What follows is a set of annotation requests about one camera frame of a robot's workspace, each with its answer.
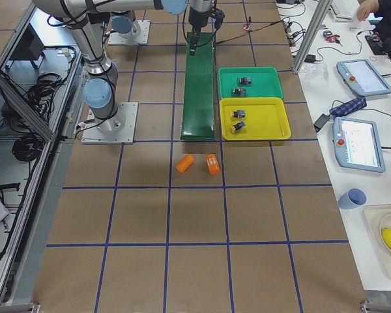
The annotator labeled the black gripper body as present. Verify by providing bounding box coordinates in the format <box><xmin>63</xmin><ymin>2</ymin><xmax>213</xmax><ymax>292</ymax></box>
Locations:
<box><xmin>188</xmin><ymin>12</ymin><xmax>224</xmax><ymax>32</ymax></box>

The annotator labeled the green push button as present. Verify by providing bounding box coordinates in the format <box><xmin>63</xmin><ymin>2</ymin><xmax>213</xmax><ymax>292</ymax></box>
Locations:
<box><xmin>231</xmin><ymin>87</ymin><xmax>247</xmax><ymax>97</ymax></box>
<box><xmin>237</xmin><ymin>76</ymin><xmax>252</xmax><ymax>86</ymax></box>

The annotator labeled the yellow push button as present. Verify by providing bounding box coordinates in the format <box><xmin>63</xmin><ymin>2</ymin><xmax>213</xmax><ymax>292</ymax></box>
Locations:
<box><xmin>230</xmin><ymin>121</ymin><xmax>246</xmax><ymax>134</ymax></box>
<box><xmin>230</xmin><ymin>110</ymin><xmax>246</xmax><ymax>119</ymax></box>

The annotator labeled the plain orange cylinder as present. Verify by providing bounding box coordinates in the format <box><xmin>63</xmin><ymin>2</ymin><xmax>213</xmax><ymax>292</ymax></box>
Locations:
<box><xmin>175</xmin><ymin>154</ymin><xmax>195</xmax><ymax>173</ymax></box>

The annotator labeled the orange cylinder with 4680 print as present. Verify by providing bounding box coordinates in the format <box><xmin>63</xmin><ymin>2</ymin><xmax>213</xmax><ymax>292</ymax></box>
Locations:
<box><xmin>205</xmin><ymin>154</ymin><xmax>220</xmax><ymax>175</ymax></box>

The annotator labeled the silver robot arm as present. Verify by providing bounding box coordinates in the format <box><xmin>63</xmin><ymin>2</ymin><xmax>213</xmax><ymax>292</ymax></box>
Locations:
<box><xmin>111</xmin><ymin>1</ymin><xmax>225</xmax><ymax>56</ymax></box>
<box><xmin>33</xmin><ymin>1</ymin><xmax>188</xmax><ymax>134</ymax></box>

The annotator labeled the person's hand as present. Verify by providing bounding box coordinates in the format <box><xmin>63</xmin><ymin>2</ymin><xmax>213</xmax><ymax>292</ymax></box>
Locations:
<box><xmin>356</xmin><ymin>0</ymin><xmax>379</xmax><ymax>22</ymax></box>

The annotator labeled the small motor controller board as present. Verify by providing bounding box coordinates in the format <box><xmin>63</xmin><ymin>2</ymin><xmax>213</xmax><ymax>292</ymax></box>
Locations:
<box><xmin>243</xmin><ymin>23</ymin><xmax>252</xmax><ymax>33</ymax></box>

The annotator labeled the green plastic tray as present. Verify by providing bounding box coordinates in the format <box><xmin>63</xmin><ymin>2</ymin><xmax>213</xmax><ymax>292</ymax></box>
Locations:
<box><xmin>218</xmin><ymin>67</ymin><xmax>283</xmax><ymax>99</ymax></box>

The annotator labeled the green conveyor belt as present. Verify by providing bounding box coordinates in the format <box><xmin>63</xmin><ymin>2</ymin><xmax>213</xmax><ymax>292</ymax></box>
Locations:
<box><xmin>181</xmin><ymin>33</ymin><xmax>215</xmax><ymax>141</ymax></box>

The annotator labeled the yellow plastic tray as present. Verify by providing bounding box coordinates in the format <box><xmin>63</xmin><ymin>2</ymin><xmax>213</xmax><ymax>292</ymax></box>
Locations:
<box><xmin>220</xmin><ymin>97</ymin><xmax>291</xmax><ymax>141</ymax></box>

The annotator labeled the black power adapter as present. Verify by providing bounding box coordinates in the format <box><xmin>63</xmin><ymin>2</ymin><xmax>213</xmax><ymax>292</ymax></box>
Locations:
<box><xmin>313</xmin><ymin>113</ymin><xmax>330</xmax><ymax>133</ymax></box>

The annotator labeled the teach pendant far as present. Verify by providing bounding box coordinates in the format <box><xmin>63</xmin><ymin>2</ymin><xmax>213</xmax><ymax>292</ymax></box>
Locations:
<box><xmin>336</xmin><ymin>59</ymin><xmax>391</xmax><ymax>97</ymax></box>

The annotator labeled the teach pendant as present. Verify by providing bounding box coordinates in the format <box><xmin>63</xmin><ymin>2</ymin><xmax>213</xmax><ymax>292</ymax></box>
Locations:
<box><xmin>332</xmin><ymin>117</ymin><xmax>386</xmax><ymax>173</ymax></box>
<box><xmin>336</xmin><ymin>59</ymin><xmax>391</xmax><ymax>97</ymax></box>

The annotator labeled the teach pendant near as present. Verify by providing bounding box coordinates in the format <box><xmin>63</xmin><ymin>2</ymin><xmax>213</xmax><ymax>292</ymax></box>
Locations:
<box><xmin>332</xmin><ymin>117</ymin><xmax>386</xmax><ymax>173</ymax></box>

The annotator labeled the blue plastic cup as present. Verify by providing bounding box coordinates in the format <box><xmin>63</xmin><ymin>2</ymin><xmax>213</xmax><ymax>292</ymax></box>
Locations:
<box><xmin>338</xmin><ymin>188</ymin><xmax>367</xmax><ymax>209</ymax></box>

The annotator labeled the clear plastic bin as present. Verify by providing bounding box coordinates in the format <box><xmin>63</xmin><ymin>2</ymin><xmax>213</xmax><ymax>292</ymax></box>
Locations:
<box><xmin>362</xmin><ymin>205</ymin><xmax>391</xmax><ymax>280</ymax></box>

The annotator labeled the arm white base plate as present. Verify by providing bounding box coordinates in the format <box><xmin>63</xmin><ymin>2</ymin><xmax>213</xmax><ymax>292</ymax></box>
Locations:
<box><xmin>108</xmin><ymin>18</ymin><xmax>151</xmax><ymax>46</ymax></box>
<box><xmin>81</xmin><ymin>102</ymin><xmax>138</xmax><ymax>144</ymax></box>

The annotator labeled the red black conveyor cable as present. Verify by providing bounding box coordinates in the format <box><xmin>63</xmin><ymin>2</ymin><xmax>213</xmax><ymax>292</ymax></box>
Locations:
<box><xmin>214</xmin><ymin>18</ymin><xmax>300</xmax><ymax>45</ymax></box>

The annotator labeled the aluminium frame post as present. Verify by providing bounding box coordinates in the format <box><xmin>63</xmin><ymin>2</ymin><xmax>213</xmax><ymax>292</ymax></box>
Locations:
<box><xmin>292</xmin><ymin>0</ymin><xmax>331</xmax><ymax>74</ymax></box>

